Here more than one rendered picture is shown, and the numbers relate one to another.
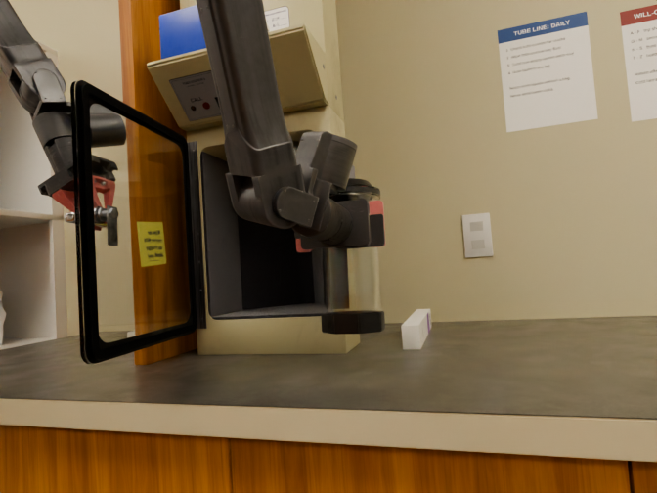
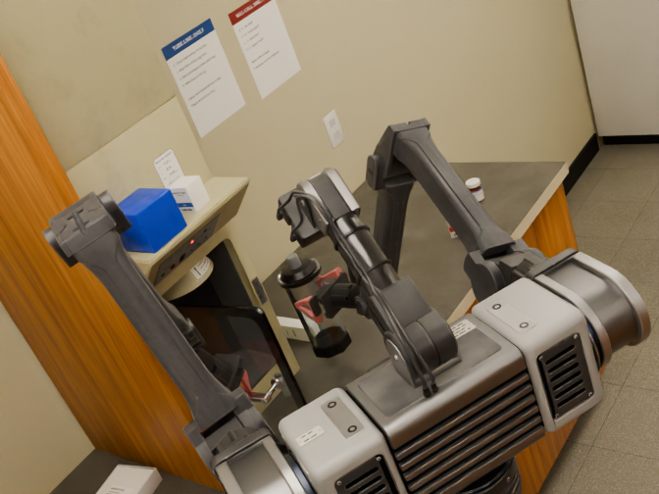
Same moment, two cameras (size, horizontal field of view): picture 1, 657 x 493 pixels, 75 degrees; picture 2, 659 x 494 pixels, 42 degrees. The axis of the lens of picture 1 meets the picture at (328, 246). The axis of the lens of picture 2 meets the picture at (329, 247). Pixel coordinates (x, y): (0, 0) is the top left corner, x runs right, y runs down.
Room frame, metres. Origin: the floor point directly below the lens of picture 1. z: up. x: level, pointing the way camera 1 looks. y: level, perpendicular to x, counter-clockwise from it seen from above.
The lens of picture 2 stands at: (-0.24, 1.48, 2.19)
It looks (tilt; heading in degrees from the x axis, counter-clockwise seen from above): 28 degrees down; 299
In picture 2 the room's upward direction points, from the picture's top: 22 degrees counter-clockwise
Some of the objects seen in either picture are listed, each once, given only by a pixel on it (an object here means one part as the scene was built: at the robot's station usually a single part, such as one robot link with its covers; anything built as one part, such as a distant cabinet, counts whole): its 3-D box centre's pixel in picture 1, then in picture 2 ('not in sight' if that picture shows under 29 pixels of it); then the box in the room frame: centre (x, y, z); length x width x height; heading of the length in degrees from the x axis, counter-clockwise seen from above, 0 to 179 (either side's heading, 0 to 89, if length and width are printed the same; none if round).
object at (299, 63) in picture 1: (238, 83); (192, 235); (0.79, 0.15, 1.46); 0.32 x 0.11 x 0.10; 73
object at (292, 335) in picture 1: (281, 172); (164, 280); (0.97, 0.10, 1.33); 0.32 x 0.25 x 0.77; 73
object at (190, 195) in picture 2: not in sight; (189, 194); (0.78, 0.11, 1.54); 0.05 x 0.05 x 0.06; 78
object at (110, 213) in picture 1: (109, 226); not in sight; (0.62, 0.32, 1.18); 0.02 x 0.02 x 0.06; 79
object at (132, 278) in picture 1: (145, 227); (238, 381); (0.73, 0.31, 1.19); 0.30 x 0.01 x 0.40; 169
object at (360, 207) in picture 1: (329, 222); (344, 295); (0.59, 0.00, 1.16); 0.10 x 0.07 x 0.07; 73
